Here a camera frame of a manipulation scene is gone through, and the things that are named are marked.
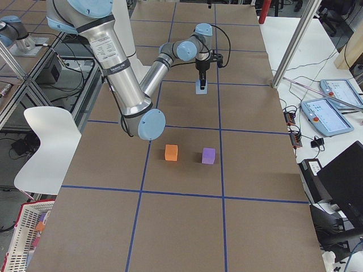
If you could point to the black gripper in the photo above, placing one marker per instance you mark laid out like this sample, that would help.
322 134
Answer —
202 67

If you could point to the light blue foam block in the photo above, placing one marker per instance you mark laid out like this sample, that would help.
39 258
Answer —
201 90

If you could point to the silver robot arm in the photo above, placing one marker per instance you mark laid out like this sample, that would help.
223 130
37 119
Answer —
197 47
95 21

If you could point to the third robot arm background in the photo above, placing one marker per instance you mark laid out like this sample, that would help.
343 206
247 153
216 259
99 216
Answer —
17 39

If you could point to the purple foam block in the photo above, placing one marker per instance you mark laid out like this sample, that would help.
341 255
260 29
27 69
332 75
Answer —
208 155

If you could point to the orange foam block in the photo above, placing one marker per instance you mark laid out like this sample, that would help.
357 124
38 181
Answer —
171 152

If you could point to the orange terminal block strip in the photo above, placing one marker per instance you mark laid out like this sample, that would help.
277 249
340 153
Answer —
293 130

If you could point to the red fire extinguisher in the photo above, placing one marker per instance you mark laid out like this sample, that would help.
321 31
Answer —
264 11

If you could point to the near blue teach pendant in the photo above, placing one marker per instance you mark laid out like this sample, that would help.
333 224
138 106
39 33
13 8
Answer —
325 117

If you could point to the blue teach pendant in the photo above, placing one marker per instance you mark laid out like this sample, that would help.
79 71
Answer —
343 90
325 117

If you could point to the black box with label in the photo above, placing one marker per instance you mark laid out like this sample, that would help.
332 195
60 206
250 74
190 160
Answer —
313 187

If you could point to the far blue teach pendant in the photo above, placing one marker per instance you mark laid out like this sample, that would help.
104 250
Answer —
343 90

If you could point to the black computer monitor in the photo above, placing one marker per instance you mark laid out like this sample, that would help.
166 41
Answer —
341 182

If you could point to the white plastic chair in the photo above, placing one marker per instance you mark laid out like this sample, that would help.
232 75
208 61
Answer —
59 136

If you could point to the black power adapter floor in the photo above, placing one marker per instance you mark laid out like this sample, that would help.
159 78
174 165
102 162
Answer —
20 146

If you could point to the white perforated basket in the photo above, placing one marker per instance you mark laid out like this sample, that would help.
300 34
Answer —
26 234

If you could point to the aluminium frame post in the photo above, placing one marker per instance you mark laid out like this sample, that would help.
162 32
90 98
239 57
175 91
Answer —
297 36

